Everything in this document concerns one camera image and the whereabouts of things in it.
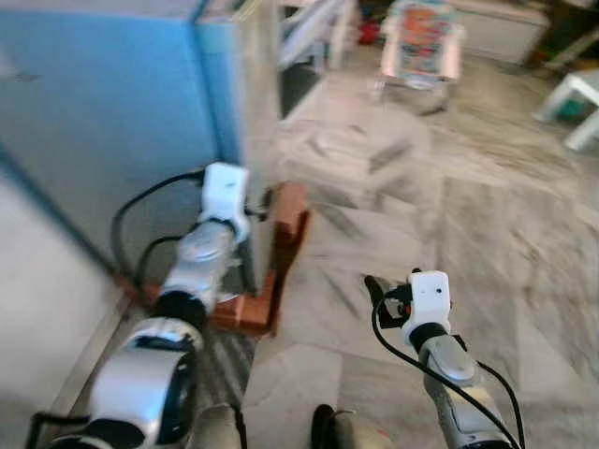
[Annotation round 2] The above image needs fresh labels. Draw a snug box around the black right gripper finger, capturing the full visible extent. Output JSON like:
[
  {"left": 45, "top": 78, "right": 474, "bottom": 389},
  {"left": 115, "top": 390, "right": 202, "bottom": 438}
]
[{"left": 363, "top": 274, "right": 388, "bottom": 326}]

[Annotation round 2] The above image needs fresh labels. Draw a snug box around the white fridge door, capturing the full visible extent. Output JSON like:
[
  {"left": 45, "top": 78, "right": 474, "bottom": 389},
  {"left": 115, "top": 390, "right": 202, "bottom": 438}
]
[{"left": 229, "top": 0, "right": 285, "bottom": 293}]

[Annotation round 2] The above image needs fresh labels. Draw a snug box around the blue mini fridge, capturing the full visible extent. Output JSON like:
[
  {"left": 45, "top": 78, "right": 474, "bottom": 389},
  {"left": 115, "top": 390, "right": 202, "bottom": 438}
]
[{"left": 0, "top": 0, "right": 237, "bottom": 293}]

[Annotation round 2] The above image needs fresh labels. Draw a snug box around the terracotta brick base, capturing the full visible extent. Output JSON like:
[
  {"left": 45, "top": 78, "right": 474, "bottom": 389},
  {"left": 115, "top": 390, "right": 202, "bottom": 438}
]
[{"left": 140, "top": 181, "right": 312, "bottom": 338}]

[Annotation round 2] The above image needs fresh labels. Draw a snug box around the robot right leg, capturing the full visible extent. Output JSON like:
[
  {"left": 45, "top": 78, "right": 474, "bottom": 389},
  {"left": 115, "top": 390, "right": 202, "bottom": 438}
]
[{"left": 311, "top": 403, "right": 396, "bottom": 449}]

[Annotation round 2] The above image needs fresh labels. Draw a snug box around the white shelf rack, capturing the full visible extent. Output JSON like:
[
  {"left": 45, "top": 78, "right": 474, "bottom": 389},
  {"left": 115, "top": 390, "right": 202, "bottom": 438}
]
[{"left": 279, "top": 0, "right": 358, "bottom": 121}]

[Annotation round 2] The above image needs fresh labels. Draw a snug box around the colourful child chair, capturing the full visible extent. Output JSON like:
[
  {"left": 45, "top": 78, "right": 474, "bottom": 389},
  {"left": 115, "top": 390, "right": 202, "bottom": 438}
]
[{"left": 374, "top": 0, "right": 467, "bottom": 115}]

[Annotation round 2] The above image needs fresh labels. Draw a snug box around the small white table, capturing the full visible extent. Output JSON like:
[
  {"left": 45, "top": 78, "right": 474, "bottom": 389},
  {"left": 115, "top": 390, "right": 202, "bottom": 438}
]
[{"left": 533, "top": 69, "right": 599, "bottom": 153}]

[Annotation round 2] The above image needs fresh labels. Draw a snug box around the white low cabinet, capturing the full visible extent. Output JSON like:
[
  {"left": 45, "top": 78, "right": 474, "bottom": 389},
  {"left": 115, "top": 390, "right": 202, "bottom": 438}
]
[{"left": 457, "top": 0, "right": 553, "bottom": 66}]

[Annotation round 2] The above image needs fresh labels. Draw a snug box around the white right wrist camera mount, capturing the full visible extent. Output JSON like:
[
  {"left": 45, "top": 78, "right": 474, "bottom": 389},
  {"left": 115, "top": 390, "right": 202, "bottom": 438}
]
[{"left": 402, "top": 270, "right": 452, "bottom": 349}]

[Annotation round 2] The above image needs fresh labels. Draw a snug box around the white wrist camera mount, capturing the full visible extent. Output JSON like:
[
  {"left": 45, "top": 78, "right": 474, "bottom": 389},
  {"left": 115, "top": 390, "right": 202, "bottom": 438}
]
[
  {"left": 200, "top": 162, "right": 252, "bottom": 244},
  {"left": 402, "top": 270, "right": 452, "bottom": 349}
]

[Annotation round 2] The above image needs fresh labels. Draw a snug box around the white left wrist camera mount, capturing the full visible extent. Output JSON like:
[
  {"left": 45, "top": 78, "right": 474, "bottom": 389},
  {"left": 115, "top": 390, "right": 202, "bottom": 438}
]
[{"left": 200, "top": 162, "right": 252, "bottom": 244}]

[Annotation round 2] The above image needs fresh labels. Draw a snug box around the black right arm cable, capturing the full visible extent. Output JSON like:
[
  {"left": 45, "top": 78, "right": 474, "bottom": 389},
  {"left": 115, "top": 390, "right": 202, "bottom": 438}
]
[{"left": 371, "top": 297, "right": 523, "bottom": 449}]

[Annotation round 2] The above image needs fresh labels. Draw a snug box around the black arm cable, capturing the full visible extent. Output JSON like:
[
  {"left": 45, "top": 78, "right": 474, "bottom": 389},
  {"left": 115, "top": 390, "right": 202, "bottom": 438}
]
[
  {"left": 371, "top": 297, "right": 523, "bottom": 449},
  {"left": 110, "top": 170, "right": 207, "bottom": 286}
]

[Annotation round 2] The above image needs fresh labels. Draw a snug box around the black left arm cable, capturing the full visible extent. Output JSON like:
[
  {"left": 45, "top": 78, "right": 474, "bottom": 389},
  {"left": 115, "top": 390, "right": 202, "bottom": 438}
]
[{"left": 110, "top": 170, "right": 207, "bottom": 286}]

